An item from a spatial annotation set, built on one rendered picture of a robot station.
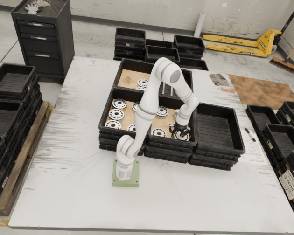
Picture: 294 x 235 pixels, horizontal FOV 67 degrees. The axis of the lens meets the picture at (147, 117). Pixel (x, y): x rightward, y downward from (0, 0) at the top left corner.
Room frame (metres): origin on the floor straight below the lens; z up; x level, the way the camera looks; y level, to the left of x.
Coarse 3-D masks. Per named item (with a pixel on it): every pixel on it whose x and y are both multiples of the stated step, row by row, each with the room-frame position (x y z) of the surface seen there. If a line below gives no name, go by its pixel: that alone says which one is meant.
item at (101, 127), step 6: (126, 90) 1.23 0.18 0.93; (132, 90) 1.24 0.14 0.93; (108, 102) 1.07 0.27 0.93; (102, 114) 0.95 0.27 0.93; (102, 120) 0.90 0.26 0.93; (102, 126) 0.86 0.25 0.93; (114, 132) 0.85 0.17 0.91; (120, 132) 0.85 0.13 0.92; (126, 132) 0.85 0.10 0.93; (132, 132) 0.86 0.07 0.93
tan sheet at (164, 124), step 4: (172, 112) 1.21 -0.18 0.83; (168, 116) 1.16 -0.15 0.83; (172, 116) 1.17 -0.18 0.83; (156, 120) 1.10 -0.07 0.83; (160, 120) 1.10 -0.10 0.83; (164, 120) 1.11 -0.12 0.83; (168, 120) 1.12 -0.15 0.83; (172, 120) 1.13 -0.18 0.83; (152, 124) 1.05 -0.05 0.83; (156, 124) 1.06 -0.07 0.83; (160, 124) 1.06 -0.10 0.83; (164, 124) 1.07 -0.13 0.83; (168, 124) 1.08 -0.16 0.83; (172, 124) 1.09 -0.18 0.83; (152, 128) 1.01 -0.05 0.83; (164, 128) 1.04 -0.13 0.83; (168, 128) 1.05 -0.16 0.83; (172, 128) 1.05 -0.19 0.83; (168, 132) 1.01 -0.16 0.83; (168, 136) 0.97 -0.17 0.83
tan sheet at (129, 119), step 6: (126, 102) 1.22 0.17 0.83; (132, 102) 1.23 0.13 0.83; (126, 108) 1.16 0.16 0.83; (108, 114) 1.06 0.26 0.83; (126, 114) 1.10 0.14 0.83; (132, 114) 1.11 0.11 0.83; (108, 120) 1.01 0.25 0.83; (126, 120) 1.04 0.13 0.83; (132, 120) 1.05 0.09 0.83; (126, 126) 0.98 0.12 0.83
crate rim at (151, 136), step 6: (162, 96) 1.25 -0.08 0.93; (150, 126) 0.95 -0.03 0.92; (150, 132) 0.89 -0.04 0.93; (150, 138) 0.86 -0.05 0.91; (156, 138) 0.86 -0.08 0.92; (162, 138) 0.86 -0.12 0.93; (168, 138) 0.87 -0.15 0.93; (174, 138) 0.88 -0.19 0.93; (186, 144) 0.87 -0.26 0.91; (192, 144) 0.87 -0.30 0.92
